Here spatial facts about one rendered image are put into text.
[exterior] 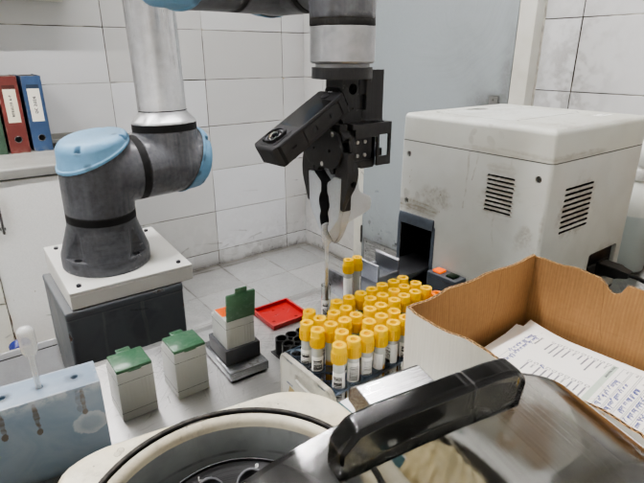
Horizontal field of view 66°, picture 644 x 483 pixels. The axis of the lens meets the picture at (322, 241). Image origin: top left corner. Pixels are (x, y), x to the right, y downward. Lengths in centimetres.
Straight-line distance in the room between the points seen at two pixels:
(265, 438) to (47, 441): 22
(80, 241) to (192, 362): 38
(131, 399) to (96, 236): 37
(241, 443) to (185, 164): 62
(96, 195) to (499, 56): 178
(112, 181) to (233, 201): 235
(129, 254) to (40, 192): 132
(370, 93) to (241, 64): 255
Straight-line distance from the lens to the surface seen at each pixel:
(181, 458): 44
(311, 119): 56
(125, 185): 91
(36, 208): 224
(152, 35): 95
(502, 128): 77
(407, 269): 88
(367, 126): 60
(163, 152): 94
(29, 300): 235
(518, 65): 224
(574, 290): 69
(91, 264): 93
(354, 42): 58
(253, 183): 326
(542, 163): 74
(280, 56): 329
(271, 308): 83
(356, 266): 73
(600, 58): 215
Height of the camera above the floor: 127
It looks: 20 degrees down
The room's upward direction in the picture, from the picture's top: straight up
